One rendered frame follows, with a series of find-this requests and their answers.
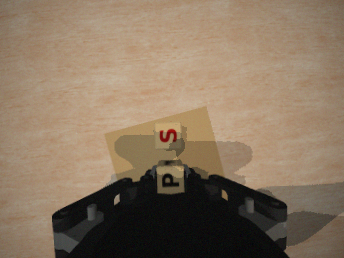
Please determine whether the tan square mat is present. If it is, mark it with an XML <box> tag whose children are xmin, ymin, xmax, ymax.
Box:
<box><xmin>104</xmin><ymin>107</ymin><xmax>225</xmax><ymax>182</ymax></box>

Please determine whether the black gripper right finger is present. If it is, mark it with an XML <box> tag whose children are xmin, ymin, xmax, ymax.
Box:
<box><xmin>183</xmin><ymin>164</ymin><xmax>287</xmax><ymax>251</ymax></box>

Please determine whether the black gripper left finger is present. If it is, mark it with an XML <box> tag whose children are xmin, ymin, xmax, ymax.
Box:
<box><xmin>52</xmin><ymin>165</ymin><xmax>158</xmax><ymax>258</ymax></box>

